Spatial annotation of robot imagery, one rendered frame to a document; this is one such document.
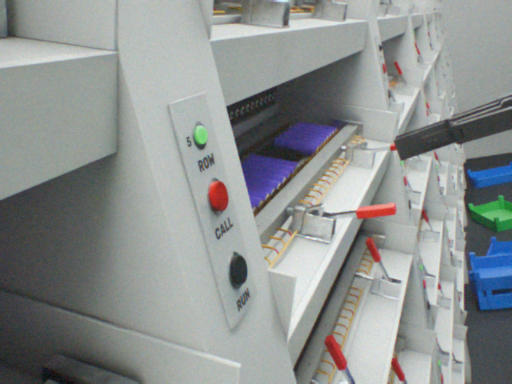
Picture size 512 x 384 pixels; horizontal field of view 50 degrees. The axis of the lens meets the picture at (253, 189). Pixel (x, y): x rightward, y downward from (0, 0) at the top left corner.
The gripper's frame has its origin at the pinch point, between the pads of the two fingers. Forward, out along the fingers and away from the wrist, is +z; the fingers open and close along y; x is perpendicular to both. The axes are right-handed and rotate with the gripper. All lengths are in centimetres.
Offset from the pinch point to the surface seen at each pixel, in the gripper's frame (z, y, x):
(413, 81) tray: 8, 86, 1
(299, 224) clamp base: 9.8, -27.5, 1.3
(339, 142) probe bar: 11.0, 1.0, 3.4
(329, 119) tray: 15.1, 15.6, 5.6
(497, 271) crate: 10, 148, -89
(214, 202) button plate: 4, -50, 10
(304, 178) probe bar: 11.2, -17.7, 3.6
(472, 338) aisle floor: 22, 112, -96
